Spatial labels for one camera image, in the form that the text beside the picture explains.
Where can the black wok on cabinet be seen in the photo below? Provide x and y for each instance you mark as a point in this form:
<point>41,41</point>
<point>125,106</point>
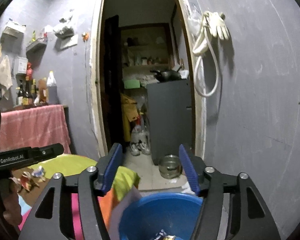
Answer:
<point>166,76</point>

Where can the trash pile in basin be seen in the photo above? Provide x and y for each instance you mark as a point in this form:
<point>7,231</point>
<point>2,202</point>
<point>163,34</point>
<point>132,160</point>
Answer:
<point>163,235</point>

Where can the green box on shelf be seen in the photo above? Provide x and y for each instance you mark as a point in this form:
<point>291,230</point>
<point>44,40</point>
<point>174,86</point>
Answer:
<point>131,84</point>

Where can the pink checked cloth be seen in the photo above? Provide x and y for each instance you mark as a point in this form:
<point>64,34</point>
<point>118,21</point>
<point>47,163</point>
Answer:
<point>34,127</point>

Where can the dark sauce bottle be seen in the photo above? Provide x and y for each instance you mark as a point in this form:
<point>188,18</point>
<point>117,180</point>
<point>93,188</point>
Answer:
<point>20,94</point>

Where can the white rubber glove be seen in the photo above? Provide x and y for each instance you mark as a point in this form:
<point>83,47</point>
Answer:
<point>217,26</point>

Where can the blue white crumpled wrapper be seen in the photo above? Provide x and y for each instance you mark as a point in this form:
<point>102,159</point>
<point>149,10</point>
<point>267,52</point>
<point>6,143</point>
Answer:
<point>39,173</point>

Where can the yellow bag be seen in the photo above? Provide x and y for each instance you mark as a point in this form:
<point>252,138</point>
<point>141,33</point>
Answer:
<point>129,114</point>

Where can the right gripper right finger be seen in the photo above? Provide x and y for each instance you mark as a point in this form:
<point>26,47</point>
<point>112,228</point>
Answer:
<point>194,168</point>

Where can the wall wire shelf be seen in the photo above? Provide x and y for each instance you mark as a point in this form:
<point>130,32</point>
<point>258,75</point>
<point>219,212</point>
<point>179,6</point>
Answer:
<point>37,42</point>

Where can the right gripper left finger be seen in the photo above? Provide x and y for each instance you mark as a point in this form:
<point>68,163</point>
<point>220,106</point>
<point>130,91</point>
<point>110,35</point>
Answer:
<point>107,169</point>

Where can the white sneakers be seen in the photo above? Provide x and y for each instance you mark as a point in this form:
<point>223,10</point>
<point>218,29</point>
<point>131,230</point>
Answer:
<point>137,148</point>

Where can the dark grey cabinet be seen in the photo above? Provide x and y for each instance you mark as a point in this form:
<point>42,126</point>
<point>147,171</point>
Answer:
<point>170,117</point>

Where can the person's left hand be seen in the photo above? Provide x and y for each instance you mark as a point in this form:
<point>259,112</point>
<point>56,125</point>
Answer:
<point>12,212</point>

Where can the hanging beige towel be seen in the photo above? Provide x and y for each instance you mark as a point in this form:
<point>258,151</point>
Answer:
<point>5,77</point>

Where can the white wall rack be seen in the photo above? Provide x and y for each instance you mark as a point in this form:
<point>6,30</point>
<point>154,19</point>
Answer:
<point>12,29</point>

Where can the steel pot on floor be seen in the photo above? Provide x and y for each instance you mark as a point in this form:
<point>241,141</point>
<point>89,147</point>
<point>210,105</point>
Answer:
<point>170,166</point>

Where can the colourful striped blanket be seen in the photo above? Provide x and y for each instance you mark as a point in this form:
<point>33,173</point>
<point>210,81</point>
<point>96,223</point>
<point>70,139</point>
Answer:
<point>69,206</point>

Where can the blue plastic basin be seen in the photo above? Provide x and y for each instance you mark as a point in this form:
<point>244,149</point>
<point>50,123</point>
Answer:
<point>173,213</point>

